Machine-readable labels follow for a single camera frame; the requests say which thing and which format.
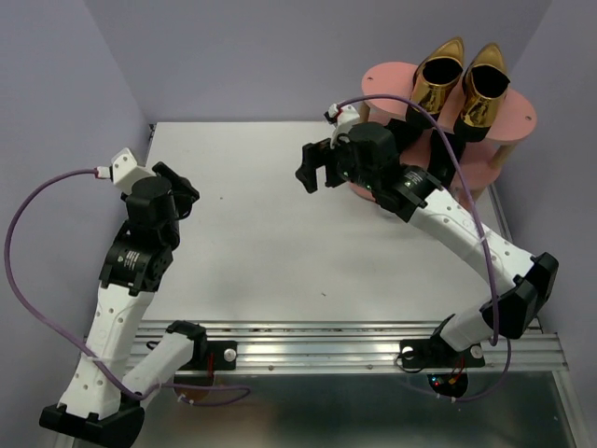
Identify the pink three-tier shoe shelf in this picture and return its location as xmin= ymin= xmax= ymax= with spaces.
xmin=345 ymin=61 xmax=538 ymax=202

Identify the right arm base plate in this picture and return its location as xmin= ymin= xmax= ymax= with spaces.
xmin=395 ymin=339 xmax=485 ymax=372

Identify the aluminium mounting rail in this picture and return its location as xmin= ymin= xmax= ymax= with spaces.
xmin=81 ymin=319 xmax=568 ymax=374

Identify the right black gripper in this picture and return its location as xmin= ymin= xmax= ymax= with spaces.
xmin=293 ymin=131 xmax=379 ymax=194

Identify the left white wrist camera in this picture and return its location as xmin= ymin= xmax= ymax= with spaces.
xmin=110 ymin=147 xmax=156 ymax=195

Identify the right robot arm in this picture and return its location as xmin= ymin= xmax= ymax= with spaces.
xmin=296 ymin=122 xmax=559 ymax=369

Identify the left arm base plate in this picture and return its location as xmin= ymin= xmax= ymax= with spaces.
xmin=183 ymin=340 xmax=238 ymax=373

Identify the black sneaker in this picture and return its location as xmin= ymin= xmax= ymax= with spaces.
xmin=427 ymin=130 xmax=465 ymax=189
xmin=385 ymin=119 xmax=423 ymax=143

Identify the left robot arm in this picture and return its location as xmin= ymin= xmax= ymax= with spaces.
xmin=39 ymin=161 xmax=208 ymax=447

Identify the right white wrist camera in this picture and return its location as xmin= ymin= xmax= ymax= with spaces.
xmin=324 ymin=104 xmax=360 ymax=145

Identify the gold shoe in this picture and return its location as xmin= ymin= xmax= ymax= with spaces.
xmin=410 ymin=36 xmax=465 ymax=119
xmin=453 ymin=42 xmax=510 ymax=142

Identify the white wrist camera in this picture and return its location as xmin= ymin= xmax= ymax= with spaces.
xmin=324 ymin=104 xmax=360 ymax=145
xmin=110 ymin=147 xmax=156 ymax=195

